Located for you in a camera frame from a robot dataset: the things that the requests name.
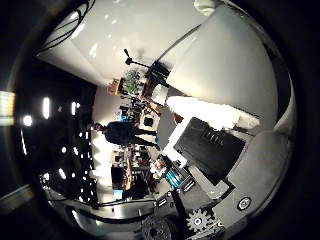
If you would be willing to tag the person in dark blue sweater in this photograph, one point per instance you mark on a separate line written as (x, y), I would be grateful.
(121, 133)

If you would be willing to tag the black equipment box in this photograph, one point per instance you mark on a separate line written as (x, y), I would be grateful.
(158, 71)

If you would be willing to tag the green potted plant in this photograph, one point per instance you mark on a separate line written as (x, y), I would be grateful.
(131, 81)

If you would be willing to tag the teal metal frame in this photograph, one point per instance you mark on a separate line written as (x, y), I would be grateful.
(173, 177)

